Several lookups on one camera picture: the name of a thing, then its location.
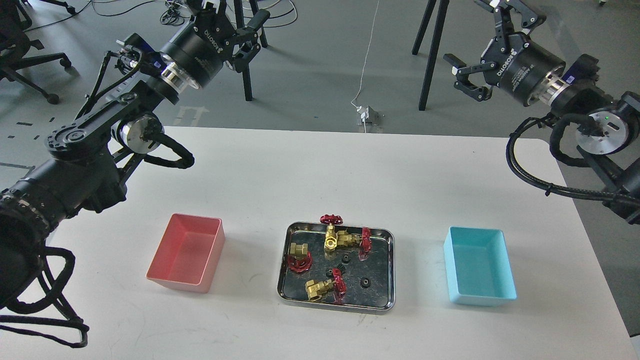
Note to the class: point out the black stand legs left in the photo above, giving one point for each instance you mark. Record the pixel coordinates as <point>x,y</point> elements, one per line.
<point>250,41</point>

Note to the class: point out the pink plastic box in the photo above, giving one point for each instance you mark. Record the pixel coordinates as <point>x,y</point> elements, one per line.
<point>188,253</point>

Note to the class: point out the brass valve front red handle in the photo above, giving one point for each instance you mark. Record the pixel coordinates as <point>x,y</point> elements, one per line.
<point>316,289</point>

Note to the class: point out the black stand legs right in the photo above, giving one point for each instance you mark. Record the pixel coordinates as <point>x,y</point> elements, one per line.
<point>434,44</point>

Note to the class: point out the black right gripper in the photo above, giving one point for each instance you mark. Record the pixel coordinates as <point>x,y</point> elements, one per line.
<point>518,67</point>

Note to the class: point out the black stand legs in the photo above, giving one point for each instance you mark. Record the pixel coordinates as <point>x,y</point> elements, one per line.
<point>250,41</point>
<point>434,44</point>

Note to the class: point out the black office chair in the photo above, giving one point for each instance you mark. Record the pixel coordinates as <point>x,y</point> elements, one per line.
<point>15,45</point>

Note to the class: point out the blue plastic box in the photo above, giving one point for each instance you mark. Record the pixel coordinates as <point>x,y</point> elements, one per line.
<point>478,269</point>

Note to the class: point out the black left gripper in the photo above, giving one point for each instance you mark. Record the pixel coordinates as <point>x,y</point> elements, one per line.
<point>208,40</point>

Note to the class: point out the metal tray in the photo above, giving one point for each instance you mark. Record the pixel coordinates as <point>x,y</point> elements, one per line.
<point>332,266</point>

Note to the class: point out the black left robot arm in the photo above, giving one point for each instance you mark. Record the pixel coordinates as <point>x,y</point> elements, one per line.
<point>93,157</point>

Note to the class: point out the brass valve upright red handle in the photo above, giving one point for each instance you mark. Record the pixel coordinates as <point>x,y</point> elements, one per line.
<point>333,238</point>

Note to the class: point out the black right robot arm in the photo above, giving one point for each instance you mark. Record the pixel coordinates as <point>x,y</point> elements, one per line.
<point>587,125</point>

